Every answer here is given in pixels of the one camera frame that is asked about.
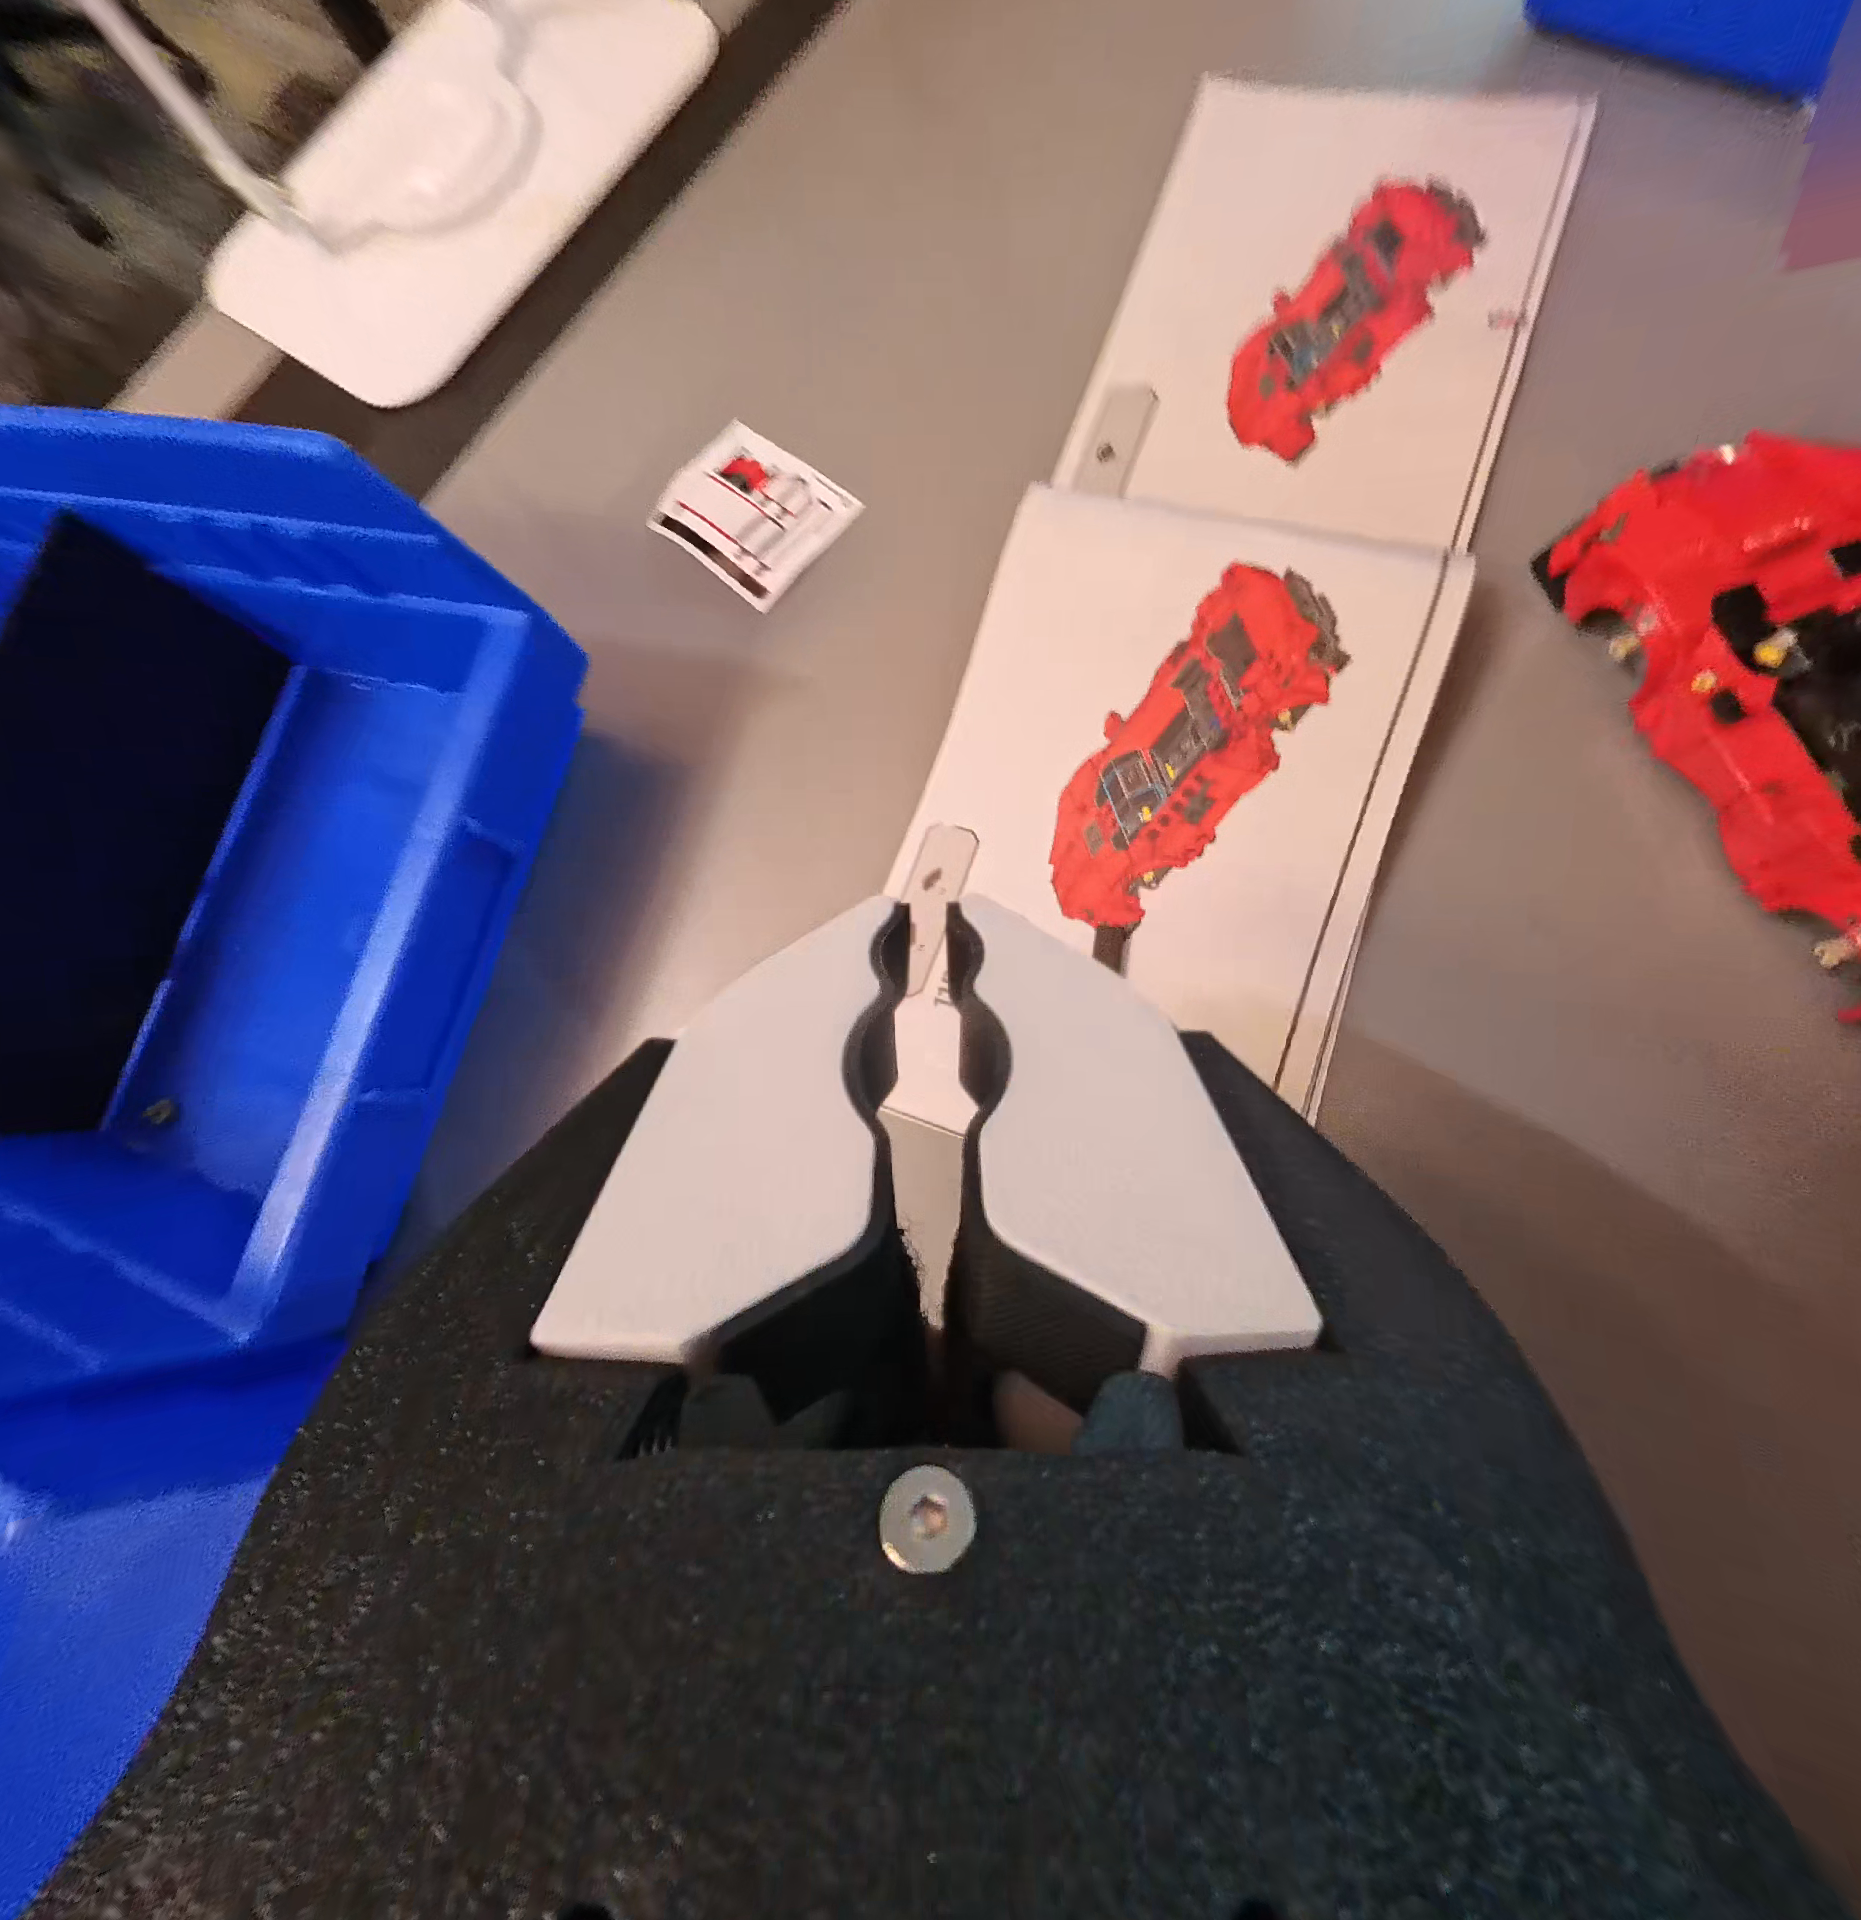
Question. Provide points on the red lego car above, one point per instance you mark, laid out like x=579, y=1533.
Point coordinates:
x=1726, y=705

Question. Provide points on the blue bin with black divider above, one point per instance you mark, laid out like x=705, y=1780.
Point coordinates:
x=405, y=900

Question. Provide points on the small sticker sheet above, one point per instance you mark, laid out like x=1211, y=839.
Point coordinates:
x=754, y=512

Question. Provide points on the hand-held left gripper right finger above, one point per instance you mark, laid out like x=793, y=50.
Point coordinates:
x=1126, y=1185

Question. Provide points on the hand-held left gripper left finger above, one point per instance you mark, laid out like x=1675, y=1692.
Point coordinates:
x=720, y=1170

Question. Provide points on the open lego instruction booklet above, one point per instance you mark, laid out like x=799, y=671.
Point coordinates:
x=1320, y=601

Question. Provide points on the blue plastic storage bin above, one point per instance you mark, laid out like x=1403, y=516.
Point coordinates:
x=1695, y=38

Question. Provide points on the white book stand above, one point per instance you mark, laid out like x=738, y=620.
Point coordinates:
x=465, y=194

